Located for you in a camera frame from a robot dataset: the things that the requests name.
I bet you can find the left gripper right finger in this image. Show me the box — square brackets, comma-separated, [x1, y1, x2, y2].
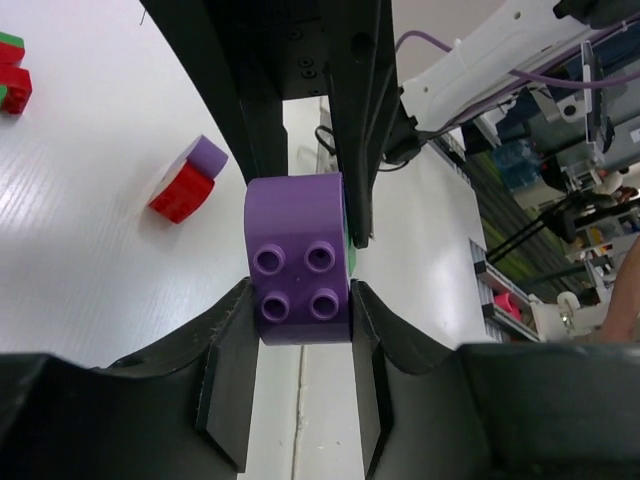
[351, 281, 639, 479]

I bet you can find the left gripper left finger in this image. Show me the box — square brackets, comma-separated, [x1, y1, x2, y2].
[1, 280, 259, 479]

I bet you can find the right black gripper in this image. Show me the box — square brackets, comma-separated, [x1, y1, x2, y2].
[142, 1, 399, 249]

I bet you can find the purple lego top brick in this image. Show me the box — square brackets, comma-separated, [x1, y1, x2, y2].
[186, 135, 229, 180]

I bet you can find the purple lego brick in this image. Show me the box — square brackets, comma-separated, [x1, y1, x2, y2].
[186, 135, 229, 180]
[244, 173, 351, 345]

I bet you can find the red lego brick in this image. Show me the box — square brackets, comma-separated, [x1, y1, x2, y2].
[147, 161, 215, 224]

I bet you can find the small green connector lego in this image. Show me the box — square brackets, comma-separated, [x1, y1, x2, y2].
[343, 189, 358, 279]

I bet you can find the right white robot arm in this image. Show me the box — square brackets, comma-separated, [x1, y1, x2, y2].
[144, 1, 639, 249]

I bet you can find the red lego near tray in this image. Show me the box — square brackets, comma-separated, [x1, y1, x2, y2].
[1, 45, 33, 115]

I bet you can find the green lego near tray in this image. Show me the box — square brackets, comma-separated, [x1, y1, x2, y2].
[0, 32, 24, 49]

